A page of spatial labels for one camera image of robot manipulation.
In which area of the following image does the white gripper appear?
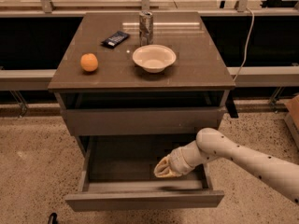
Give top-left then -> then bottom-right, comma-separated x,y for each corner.
154,147 -> 194,178

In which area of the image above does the grey drawer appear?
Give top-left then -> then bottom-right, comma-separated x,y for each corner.
65,134 -> 224,212
62,107 -> 225,136

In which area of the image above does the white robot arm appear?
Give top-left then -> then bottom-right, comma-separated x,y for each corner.
154,128 -> 299,204

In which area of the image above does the grey drawer cabinet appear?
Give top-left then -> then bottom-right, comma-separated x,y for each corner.
49,12 -> 235,150

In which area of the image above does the grey top drawer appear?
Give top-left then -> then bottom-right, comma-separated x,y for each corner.
62,107 -> 225,136

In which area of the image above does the white bowl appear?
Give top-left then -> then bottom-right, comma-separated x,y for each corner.
133,45 -> 177,73

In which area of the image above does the small black object on floor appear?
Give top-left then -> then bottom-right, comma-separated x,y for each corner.
48,213 -> 58,224

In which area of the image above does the orange fruit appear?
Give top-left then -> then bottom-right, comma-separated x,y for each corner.
80,53 -> 98,72

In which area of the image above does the cardboard box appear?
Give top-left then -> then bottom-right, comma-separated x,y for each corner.
285,95 -> 299,148

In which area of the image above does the silver drink can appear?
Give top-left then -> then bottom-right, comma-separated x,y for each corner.
139,10 -> 153,46

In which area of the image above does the white cable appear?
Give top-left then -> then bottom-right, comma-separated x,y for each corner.
232,7 -> 255,82

